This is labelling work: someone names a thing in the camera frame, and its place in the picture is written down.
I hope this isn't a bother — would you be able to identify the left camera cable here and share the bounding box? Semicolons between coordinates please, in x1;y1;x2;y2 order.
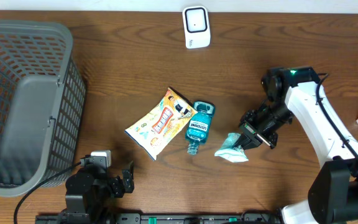
12;161;83;224

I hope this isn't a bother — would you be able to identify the grey plastic shopping basket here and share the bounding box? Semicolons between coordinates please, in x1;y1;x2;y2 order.
0;20;86;197

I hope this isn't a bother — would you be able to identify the light blue wipes pack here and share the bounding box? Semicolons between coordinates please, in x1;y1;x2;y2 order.
214;133;248;163

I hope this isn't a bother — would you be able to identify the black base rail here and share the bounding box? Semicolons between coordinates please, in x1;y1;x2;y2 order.
35;212;285;224

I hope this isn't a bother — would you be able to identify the white barcode scanner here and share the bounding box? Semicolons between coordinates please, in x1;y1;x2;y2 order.
182;6;211;49

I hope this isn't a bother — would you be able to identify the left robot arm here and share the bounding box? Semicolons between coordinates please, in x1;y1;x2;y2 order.
62;156;134;224

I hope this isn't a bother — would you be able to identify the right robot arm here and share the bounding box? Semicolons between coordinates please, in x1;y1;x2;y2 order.
235;67;358;223

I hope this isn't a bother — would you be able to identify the yellow wet wipes bag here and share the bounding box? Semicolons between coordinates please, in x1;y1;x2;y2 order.
125;88;197;160

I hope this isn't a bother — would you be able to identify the teal mouthwash bottle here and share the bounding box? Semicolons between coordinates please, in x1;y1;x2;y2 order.
185;101;215;156

